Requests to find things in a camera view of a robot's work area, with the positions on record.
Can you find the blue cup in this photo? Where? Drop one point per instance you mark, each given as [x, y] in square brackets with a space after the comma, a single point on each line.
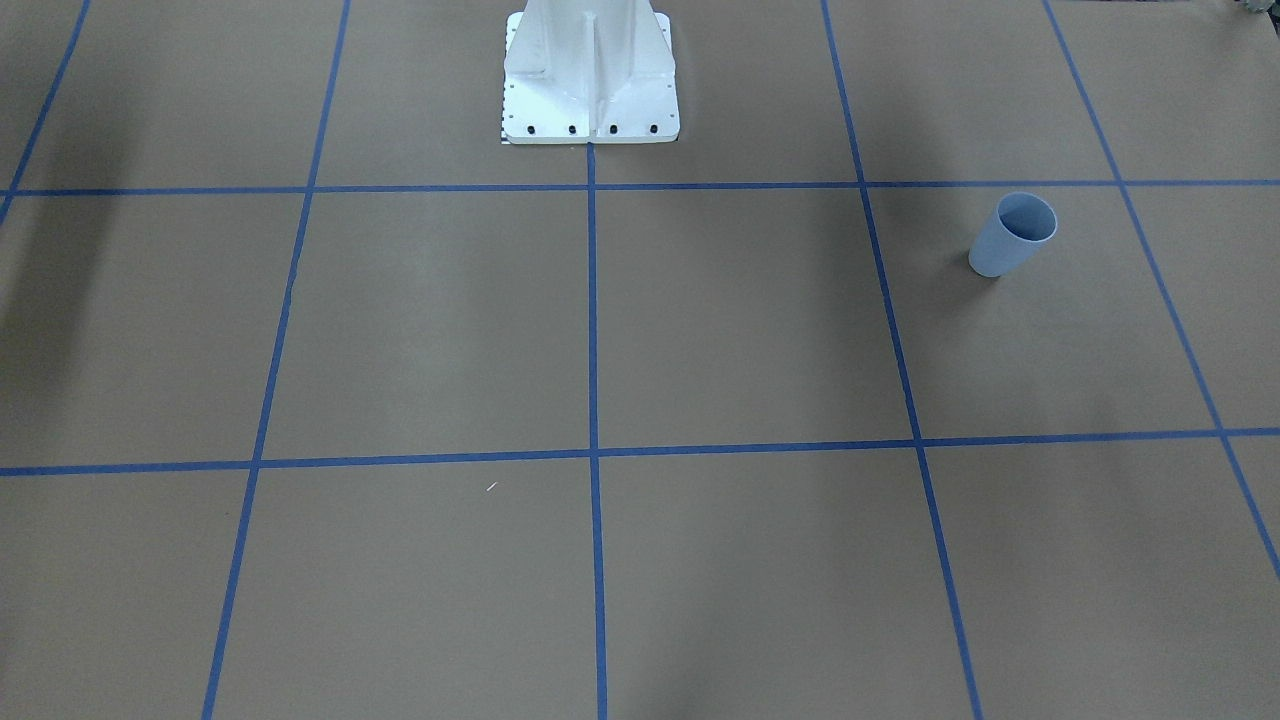
[1019, 226]

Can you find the white pedestal column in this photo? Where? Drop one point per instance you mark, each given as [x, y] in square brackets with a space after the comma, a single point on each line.
[589, 72]

